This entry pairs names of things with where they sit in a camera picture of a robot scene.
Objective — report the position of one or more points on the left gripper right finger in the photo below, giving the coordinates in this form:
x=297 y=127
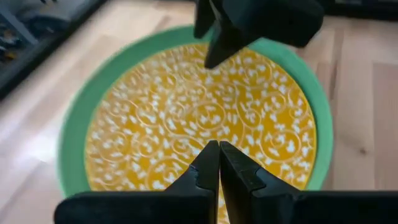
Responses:
x=311 y=208

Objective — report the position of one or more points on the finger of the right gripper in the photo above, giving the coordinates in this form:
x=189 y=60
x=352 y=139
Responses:
x=203 y=18
x=227 y=40

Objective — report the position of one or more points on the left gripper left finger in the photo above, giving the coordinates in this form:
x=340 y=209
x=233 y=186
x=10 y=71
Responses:
x=140 y=208

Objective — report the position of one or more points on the yellow white patterned plate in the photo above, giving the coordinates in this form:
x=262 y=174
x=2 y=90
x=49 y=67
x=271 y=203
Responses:
x=186 y=118

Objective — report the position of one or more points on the large green plate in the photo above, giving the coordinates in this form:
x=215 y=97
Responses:
x=74 y=130

